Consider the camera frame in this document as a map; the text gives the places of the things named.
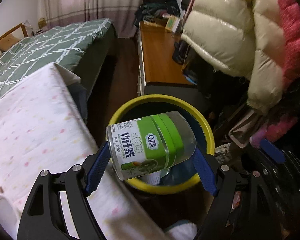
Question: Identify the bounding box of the white foam fruit net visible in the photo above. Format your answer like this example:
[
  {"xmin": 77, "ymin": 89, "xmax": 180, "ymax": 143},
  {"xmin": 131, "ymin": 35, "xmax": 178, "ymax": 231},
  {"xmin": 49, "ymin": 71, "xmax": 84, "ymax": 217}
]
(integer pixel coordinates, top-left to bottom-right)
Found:
[{"xmin": 140, "ymin": 170, "xmax": 169, "ymax": 186}]

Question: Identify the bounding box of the green toothpick jar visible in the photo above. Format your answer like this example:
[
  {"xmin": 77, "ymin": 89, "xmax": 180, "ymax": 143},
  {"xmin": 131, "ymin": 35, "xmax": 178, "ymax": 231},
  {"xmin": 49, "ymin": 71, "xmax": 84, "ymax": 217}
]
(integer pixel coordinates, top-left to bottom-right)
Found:
[{"xmin": 106, "ymin": 111, "xmax": 197, "ymax": 180}]

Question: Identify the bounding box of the white paper cup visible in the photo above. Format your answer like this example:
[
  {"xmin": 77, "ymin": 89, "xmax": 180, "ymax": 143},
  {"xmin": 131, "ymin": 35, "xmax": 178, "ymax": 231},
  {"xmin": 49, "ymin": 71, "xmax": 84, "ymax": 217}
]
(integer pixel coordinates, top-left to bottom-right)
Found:
[{"xmin": 0, "ymin": 193, "xmax": 19, "ymax": 239}]

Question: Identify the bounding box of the yellow rimmed trash bin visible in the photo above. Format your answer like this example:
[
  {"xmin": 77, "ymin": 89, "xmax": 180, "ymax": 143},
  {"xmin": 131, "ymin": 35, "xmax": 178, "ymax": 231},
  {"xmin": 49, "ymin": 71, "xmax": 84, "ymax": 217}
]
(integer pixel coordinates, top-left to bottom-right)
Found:
[{"xmin": 108, "ymin": 94, "xmax": 215, "ymax": 195}]

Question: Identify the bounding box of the white dotted table cloth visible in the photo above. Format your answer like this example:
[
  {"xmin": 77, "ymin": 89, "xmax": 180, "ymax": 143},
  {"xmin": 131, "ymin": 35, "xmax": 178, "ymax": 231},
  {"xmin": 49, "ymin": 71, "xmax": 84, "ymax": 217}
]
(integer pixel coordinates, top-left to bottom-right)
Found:
[{"xmin": 0, "ymin": 63, "xmax": 166, "ymax": 239}]

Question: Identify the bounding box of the pink fleece garment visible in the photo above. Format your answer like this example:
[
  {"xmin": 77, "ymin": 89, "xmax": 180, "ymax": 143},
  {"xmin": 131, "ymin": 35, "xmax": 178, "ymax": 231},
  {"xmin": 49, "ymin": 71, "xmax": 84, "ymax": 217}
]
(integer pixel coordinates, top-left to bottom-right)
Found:
[{"xmin": 250, "ymin": 0, "xmax": 300, "ymax": 143}]

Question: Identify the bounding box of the cream puffer jacket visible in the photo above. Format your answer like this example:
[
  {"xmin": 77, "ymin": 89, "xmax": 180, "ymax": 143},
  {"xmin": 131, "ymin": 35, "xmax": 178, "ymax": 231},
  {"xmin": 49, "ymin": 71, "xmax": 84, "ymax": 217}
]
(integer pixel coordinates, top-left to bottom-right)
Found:
[{"xmin": 181, "ymin": 0, "xmax": 285, "ymax": 114}]

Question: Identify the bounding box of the wooden low cabinet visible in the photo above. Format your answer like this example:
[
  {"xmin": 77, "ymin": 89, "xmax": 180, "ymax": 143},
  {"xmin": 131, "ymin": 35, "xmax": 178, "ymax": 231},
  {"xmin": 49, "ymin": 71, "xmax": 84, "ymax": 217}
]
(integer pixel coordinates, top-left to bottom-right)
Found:
[{"xmin": 137, "ymin": 22, "xmax": 196, "ymax": 96}]

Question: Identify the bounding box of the small green box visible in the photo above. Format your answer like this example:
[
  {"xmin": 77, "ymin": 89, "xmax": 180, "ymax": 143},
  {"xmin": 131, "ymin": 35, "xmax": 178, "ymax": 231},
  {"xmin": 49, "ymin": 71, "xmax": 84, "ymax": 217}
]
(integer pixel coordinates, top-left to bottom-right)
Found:
[{"xmin": 165, "ymin": 15, "xmax": 180, "ymax": 33}]

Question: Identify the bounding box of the green plaid bed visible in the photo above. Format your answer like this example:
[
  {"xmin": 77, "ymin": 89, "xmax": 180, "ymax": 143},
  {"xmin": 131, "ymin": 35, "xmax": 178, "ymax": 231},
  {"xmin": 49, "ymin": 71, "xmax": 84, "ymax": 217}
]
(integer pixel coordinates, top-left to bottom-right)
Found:
[{"xmin": 0, "ymin": 18, "xmax": 117, "ymax": 97}]

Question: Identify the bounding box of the brown pillow right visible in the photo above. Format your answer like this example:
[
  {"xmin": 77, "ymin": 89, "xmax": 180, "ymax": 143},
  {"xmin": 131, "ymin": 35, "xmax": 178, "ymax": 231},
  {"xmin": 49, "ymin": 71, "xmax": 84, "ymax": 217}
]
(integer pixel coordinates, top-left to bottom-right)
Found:
[{"xmin": 0, "ymin": 34, "xmax": 20, "ymax": 52}]

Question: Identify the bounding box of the pile of dark clothes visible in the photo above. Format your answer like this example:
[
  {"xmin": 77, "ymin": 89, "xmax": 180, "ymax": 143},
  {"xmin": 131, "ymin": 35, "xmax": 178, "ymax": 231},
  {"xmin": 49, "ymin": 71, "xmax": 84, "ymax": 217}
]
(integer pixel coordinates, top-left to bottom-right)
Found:
[{"xmin": 134, "ymin": 0, "xmax": 180, "ymax": 26}]

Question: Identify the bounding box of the wooden headboard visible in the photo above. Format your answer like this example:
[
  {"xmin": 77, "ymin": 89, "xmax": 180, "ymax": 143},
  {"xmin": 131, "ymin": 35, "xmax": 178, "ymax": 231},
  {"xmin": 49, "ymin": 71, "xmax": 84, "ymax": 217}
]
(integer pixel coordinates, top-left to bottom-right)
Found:
[{"xmin": 0, "ymin": 23, "xmax": 28, "ymax": 41}]

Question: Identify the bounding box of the pink striped curtain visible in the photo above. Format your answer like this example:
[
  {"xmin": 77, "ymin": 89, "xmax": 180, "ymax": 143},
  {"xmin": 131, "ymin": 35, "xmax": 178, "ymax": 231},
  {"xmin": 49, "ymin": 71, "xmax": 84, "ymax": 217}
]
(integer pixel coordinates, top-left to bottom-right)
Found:
[{"xmin": 38, "ymin": 0, "xmax": 143, "ymax": 38}]

